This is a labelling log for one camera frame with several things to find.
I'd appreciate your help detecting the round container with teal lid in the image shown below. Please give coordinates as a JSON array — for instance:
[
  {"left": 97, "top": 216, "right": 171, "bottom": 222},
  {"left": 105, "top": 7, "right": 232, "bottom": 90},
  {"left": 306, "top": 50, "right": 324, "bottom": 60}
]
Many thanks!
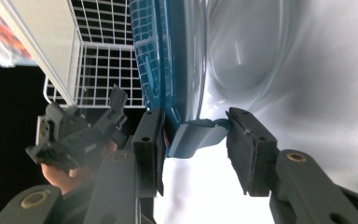
[{"left": 129, "top": 0, "right": 296, "bottom": 160}]

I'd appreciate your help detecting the clear rectangular container blue seal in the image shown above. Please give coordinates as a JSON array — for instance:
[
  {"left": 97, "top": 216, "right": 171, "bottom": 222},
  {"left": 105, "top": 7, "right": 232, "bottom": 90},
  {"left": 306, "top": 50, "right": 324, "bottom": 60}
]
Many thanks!
[{"left": 0, "top": 5, "right": 39, "bottom": 69}]

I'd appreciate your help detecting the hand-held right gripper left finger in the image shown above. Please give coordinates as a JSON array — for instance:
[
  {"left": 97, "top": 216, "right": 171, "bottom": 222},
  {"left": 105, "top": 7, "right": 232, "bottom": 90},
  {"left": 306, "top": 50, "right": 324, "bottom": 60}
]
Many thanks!
[{"left": 131, "top": 107, "right": 168, "bottom": 199}]

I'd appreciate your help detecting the white wire shelf rack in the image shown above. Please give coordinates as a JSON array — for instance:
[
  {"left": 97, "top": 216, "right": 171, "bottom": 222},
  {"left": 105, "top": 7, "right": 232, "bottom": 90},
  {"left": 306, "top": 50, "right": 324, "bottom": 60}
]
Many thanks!
[{"left": 0, "top": 0, "right": 147, "bottom": 109}]

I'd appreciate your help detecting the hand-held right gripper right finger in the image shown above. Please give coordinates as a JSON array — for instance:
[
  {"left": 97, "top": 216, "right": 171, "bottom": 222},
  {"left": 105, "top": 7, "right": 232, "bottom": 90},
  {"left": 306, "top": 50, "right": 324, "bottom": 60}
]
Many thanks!
[{"left": 225, "top": 106, "right": 280, "bottom": 198}]

